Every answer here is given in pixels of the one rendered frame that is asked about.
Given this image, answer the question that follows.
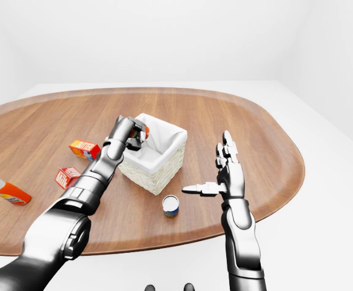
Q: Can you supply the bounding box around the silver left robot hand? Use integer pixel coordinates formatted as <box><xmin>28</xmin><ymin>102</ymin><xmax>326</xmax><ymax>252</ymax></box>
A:
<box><xmin>107</xmin><ymin>114</ymin><xmax>147</xmax><ymax>152</ymax></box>

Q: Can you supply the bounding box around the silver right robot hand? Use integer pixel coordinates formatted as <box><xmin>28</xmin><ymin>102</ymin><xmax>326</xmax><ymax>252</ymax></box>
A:
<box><xmin>181</xmin><ymin>130</ymin><xmax>246</xmax><ymax>201</ymax></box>

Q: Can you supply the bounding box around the red tomato sauce tin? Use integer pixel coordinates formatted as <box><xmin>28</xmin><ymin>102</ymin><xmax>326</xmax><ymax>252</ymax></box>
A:
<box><xmin>130</xmin><ymin>124</ymin><xmax>150</xmax><ymax>140</ymax></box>

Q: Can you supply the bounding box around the white wicker basket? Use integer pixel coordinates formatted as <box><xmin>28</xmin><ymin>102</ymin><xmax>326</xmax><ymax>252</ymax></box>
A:
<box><xmin>104</xmin><ymin>113</ymin><xmax>189</xmax><ymax>196</ymax></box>

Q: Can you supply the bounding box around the red butter box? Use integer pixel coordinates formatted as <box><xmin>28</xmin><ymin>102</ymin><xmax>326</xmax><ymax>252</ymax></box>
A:
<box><xmin>69</xmin><ymin>139</ymin><xmax>101</xmax><ymax>161</ymax></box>

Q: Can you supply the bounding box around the blue and white tin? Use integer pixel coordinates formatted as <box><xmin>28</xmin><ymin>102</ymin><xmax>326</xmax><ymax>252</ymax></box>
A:
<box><xmin>162</xmin><ymin>194</ymin><xmax>180</xmax><ymax>218</ymax></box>

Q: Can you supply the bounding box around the red milk carton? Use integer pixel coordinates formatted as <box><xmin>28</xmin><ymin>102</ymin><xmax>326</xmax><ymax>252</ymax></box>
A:
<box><xmin>54</xmin><ymin>166</ymin><xmax>82</xmax><ymax>190</ymax></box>

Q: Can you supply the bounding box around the orange bottle with white cap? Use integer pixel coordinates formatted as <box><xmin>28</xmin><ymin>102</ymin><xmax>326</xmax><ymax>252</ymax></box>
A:
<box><xmin>0</xmin><ymin>175</ymin><xmax>32</xmax><ymax>206</ymax></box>

